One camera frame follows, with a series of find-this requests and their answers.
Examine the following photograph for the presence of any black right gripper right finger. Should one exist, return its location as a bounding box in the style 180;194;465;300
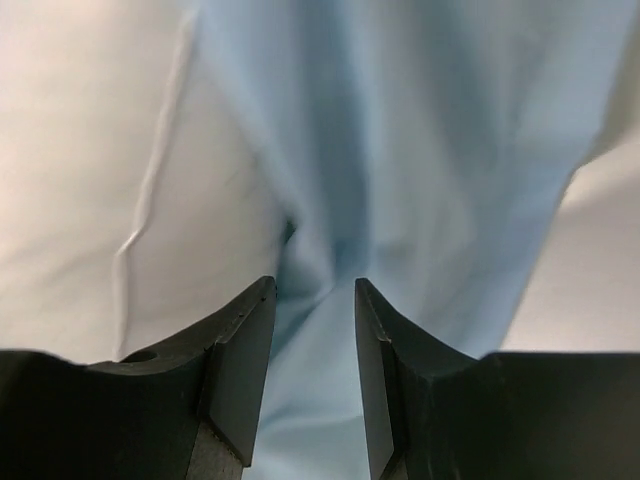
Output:
355;278;475;479

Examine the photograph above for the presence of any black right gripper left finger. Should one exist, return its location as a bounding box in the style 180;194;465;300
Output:
87;276;276;468

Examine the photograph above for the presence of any light blue pillowcase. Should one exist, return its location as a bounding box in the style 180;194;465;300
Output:
202;1;639;479

